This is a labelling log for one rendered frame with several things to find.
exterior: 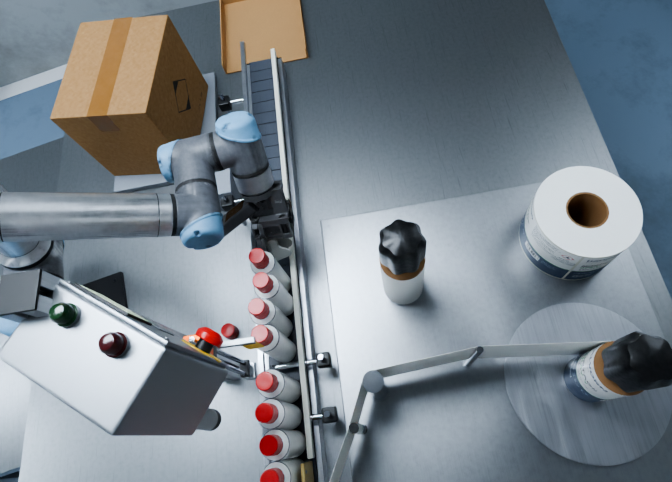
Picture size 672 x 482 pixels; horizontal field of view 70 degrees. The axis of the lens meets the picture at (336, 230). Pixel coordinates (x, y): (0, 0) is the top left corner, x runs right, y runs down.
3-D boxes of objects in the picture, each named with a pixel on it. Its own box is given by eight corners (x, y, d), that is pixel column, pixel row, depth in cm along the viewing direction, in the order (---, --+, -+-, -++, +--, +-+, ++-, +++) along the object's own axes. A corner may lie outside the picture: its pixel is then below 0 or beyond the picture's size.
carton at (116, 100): (194, 172, 132) (145, 112, 108) (113, 176, 135) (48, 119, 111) (208, 85, 144) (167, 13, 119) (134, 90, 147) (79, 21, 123)
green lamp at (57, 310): (70, 332, 50) (55, 327, 48) (52, 321, 51) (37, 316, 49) (85, 310, 51) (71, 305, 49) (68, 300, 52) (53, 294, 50)
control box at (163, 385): (193, 437, 63) (111, 437, 45) (98, 376, 68) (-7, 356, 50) (233, 366, 66) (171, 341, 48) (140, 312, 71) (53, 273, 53)
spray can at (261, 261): (292, 295, 111) (268, 266, 93) (270, 296, 112) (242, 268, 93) (292, 273, 113) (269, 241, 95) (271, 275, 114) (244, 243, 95)
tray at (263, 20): (308, 58, 145) (306, 48, 142) (226, 74, 147) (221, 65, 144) (299, -11, 158) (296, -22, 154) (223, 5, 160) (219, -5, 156)
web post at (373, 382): (391, 400, 99) (388, 393, 82) (369, 403, 99) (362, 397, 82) (388, 377, 101) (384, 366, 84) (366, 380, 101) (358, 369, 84)
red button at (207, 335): (207, 355, 61) (220, 333, 62) (184, 341, 62) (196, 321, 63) (218, 359, 64) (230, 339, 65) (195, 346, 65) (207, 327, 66)
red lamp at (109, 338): (119, 363, 48) (106, 359, 46) (100, 351, 49) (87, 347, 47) (134, 339, 49) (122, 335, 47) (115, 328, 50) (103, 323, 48)
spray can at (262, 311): (290, 341, 107) (266, 321, 88) (268, 338, 108) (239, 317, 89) (295, 318, 109) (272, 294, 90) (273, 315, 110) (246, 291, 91)
